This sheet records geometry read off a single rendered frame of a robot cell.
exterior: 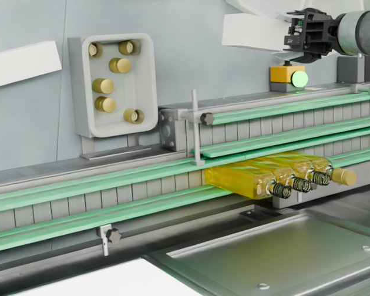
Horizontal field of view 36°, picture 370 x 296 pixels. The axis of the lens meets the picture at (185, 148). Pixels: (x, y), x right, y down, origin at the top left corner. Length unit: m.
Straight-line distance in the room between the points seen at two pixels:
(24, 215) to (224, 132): 0.52
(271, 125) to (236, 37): 0.42
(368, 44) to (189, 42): 0.61
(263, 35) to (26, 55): 0.49
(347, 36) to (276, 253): 0.48
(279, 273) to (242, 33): 0.47
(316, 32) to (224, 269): 0.48
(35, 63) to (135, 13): 0.30
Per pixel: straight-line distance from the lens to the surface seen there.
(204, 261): 1.20
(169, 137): 1.36
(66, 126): 1.35
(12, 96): 1.30
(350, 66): 1.82
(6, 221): 1.21
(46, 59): 1.26
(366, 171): 1.82
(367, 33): 1.00
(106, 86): 1.31
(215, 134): 1.40
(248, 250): 1.25
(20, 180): 1.20
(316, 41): 1.07
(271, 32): 1.19
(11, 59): 1.24
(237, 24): 1.15
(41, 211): 1.22
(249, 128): 1.47
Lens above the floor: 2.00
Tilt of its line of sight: 56 degrees down
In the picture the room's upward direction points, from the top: 105 degrees clockwise
